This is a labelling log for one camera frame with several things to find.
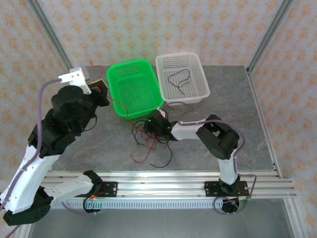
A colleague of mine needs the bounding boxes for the green plastic mesh basket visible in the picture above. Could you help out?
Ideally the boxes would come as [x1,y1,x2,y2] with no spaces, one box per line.
[106,59,164,120]

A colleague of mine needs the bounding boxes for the white plastic mesh basket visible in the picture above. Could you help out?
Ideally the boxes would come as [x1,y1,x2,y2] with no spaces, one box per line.
[155,52,211,104]

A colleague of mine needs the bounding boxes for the aluminium table side rail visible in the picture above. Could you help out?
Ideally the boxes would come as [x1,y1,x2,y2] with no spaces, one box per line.
[246,66,282,179]
[44,66,79,174]

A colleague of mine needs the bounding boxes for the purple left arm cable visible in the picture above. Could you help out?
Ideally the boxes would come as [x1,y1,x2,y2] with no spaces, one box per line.
[0,78,97,238]

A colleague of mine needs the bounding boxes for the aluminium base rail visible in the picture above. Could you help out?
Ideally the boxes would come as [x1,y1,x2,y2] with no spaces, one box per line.
[41,170,297,199]

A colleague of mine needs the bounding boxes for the aluminium frame post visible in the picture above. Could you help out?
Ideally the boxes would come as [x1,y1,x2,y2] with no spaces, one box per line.
[246,0,295,75]
[26,0,76,75]

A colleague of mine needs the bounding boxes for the slotted grey cable duct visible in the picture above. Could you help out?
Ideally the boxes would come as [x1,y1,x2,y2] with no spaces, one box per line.
[53,199,216,209]

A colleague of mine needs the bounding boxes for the round black cable port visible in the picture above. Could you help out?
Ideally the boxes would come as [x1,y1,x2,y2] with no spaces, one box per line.
[83,197,104,216]
[221,196,249,214]

